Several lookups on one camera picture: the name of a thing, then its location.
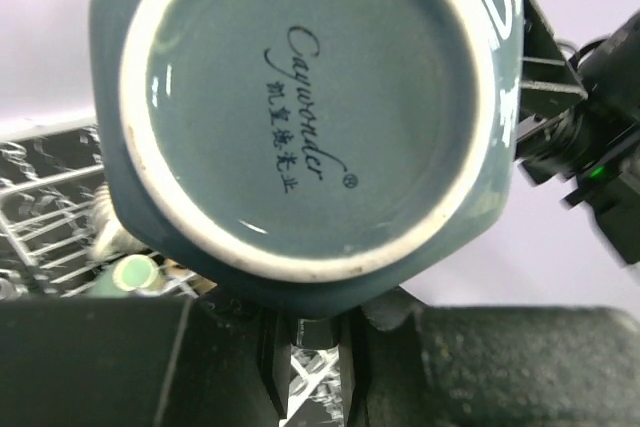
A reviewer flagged silver wire dish rack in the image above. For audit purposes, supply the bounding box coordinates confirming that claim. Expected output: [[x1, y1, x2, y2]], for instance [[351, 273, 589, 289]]
[[0, 161, 351, 427]]

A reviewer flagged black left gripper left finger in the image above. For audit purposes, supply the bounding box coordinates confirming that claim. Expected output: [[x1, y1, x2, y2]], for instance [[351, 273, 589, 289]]
[[1, 296, 287, 426]]

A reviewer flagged mint green cup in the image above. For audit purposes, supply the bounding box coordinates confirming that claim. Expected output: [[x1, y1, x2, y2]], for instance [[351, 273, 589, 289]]
[[87, 254, 164, 298]]

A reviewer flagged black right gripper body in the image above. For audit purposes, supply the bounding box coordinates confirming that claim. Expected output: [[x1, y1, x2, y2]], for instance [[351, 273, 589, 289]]
[[515, 0, 639, 265]]

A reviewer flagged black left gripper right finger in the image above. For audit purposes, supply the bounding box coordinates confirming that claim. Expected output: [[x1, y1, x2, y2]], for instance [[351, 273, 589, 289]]
[[340, 289, 639, 426]]

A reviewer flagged black marble pattern mat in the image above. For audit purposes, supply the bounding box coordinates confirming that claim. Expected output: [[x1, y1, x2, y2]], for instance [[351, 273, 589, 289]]
[[1, 125, 102, 187]]

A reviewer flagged white ribbed ceramic mug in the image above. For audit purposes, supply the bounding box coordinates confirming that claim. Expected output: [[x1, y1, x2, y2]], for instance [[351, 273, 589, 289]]
[[89, 182, 146, 262]]

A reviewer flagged teal faceted ceramic mug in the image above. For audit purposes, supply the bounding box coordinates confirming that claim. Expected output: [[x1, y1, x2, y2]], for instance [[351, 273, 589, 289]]
[[89, 0, 524, 319]]

